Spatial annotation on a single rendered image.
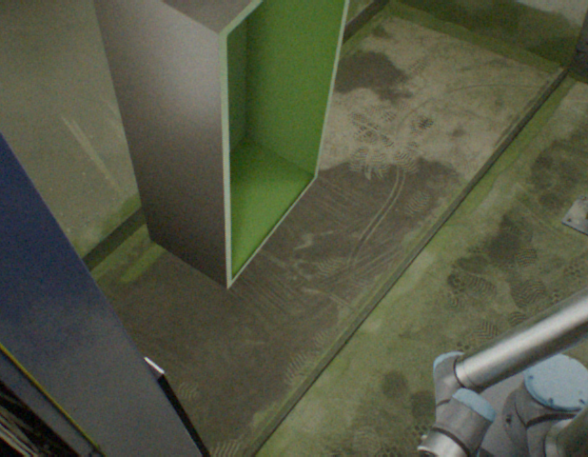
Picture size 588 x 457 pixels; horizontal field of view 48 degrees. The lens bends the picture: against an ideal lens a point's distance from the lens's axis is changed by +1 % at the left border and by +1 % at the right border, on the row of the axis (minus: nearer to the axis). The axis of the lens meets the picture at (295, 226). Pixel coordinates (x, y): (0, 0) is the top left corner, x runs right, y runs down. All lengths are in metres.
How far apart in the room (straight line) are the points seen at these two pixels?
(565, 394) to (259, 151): 1.52
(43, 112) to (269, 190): 1.00
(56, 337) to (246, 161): 1.73
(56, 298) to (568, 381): 1.19
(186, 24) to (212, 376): 1.60
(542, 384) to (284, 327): 1.29
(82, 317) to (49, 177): 1.94
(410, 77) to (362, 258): 1.19
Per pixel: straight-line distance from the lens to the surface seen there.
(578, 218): 3.18
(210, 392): 2.66
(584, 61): 3.75
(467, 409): 1.43
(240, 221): 2.49
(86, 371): 1.13
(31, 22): 3.00
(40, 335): 1.01
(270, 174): 2.61
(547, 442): 1.64
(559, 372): 1.73
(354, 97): 3.56
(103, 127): 3.03
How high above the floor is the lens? 2.43
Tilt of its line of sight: 52 degrees down
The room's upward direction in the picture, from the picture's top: 9 degrees counter-clockwise
